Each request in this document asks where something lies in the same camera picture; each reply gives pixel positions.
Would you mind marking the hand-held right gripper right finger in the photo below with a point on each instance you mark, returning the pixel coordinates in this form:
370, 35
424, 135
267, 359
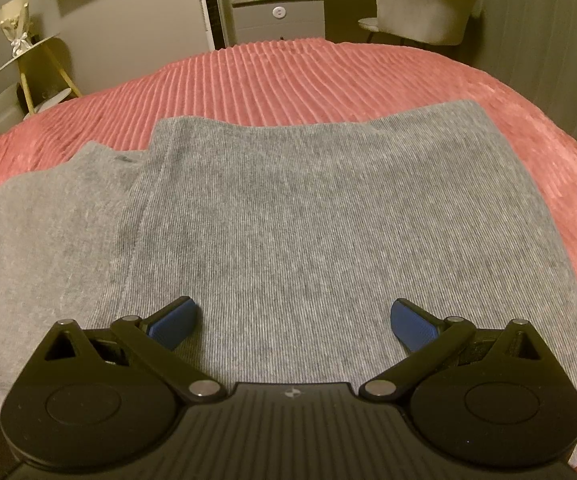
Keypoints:
411, 325

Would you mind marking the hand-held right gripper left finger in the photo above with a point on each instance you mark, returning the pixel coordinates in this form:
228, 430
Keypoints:
173, 322

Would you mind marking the grey pants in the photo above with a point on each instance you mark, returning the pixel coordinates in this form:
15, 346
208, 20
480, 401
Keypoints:
293, 230

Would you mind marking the pink ribbed blanket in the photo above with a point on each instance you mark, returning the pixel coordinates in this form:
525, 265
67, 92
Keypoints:
293, 80

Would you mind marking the white round side table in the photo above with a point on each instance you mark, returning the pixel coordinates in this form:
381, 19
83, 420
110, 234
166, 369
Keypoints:
43, 75

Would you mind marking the grey curtain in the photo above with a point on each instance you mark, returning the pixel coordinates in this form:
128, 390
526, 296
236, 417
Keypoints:
543, 50

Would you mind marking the light grey upholstered chair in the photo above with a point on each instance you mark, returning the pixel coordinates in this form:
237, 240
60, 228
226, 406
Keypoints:
423, 15

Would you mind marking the white tower appliance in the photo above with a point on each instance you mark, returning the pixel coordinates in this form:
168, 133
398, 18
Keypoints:
211, 5

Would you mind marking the grey nightstand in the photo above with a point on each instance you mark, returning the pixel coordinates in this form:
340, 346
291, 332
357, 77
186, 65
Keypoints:
278, 17

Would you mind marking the wrapped flower bouquet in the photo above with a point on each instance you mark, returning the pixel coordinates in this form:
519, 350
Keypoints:
16, 20

